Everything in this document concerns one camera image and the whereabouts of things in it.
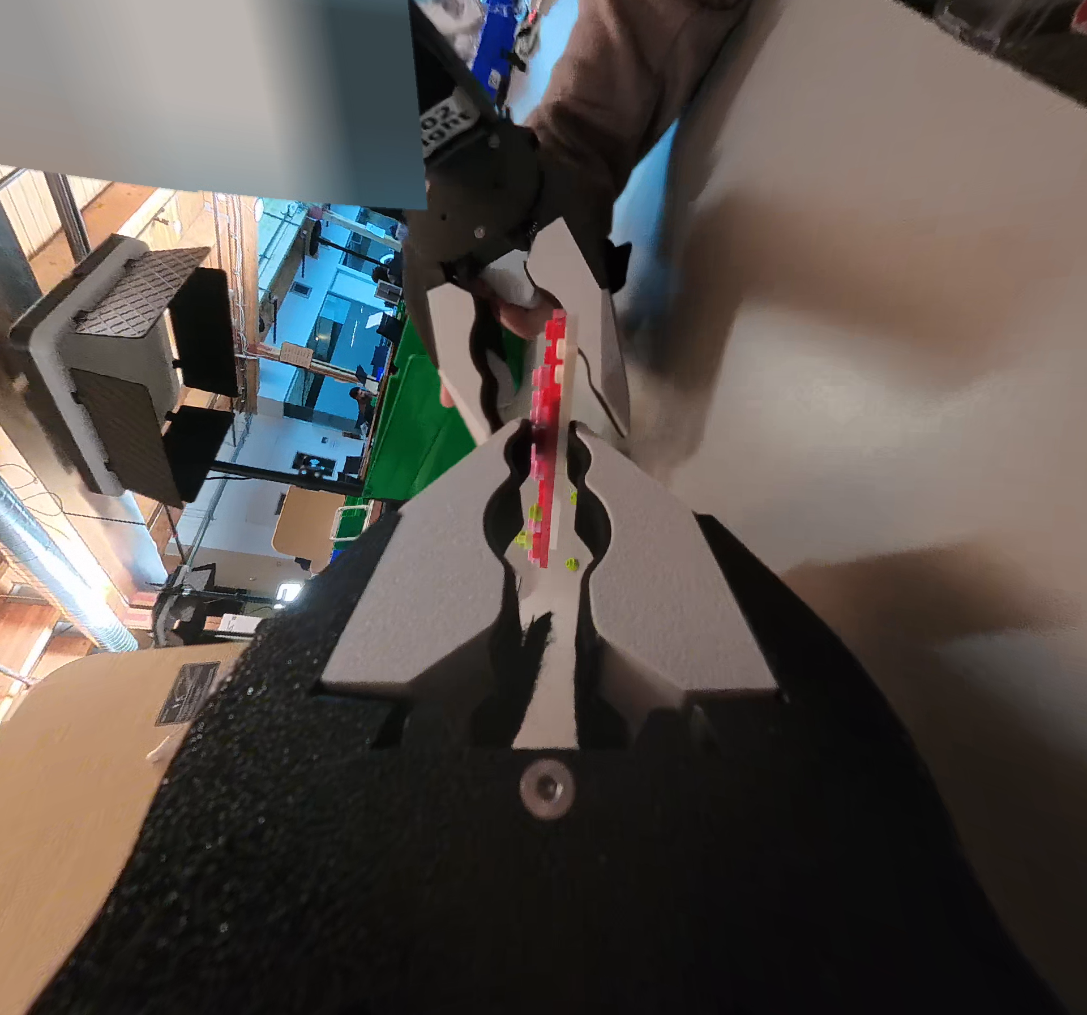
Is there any small green parts bin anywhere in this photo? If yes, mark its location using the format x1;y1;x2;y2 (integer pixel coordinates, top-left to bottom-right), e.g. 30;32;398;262
327;501;379;549

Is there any person's right hand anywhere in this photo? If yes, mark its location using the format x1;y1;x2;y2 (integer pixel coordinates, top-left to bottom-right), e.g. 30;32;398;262
497;295;562;341

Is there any beige plywood chair back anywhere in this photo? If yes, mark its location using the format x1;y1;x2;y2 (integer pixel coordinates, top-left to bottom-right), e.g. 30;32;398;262
272;484;375;576

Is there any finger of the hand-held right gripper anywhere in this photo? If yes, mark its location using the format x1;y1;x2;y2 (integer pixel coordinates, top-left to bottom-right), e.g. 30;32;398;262
425;280;515;446
522;217;634;440

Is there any green plastic bin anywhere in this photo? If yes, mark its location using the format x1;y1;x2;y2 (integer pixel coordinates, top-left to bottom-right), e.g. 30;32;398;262
361;353;478;502
392;314;443;379

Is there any black flat panel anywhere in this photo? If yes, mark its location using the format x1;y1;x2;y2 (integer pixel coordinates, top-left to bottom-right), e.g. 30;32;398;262
170;266;241;398
161;405;237;507

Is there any grey ceiling heater unit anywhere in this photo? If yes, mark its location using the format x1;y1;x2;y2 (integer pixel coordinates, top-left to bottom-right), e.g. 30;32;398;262
8;234;213;498

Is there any red lego heart half flowered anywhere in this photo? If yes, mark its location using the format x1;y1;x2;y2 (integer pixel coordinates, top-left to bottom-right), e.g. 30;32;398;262
513;309;587;575

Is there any silver spiral duct pipe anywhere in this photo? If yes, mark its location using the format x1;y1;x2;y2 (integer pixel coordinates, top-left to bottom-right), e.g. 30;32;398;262
0;472;141;655

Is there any black camera rig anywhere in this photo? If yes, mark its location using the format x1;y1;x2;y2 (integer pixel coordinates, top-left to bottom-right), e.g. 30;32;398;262
148;565;294;651

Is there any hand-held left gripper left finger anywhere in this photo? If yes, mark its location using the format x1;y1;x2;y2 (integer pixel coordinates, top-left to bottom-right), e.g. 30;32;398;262
318;419;526;748

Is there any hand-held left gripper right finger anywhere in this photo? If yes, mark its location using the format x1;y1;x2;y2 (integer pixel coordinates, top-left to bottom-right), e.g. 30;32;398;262
569;422;781;748

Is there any black stand pole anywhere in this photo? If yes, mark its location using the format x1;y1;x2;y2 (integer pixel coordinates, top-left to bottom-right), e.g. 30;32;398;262
208;459;366;498

